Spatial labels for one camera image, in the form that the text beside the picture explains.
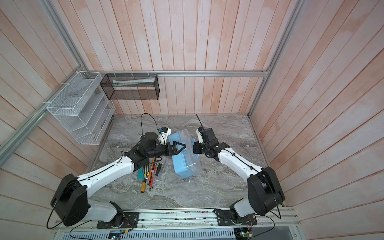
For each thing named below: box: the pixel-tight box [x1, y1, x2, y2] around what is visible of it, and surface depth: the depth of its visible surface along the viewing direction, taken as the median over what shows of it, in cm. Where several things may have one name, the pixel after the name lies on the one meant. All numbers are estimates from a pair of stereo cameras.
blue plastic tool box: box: [168, 129, 202, 179], surface depth 81 cm
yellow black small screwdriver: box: [155, 163, 162, 177], surface depth 92 cm
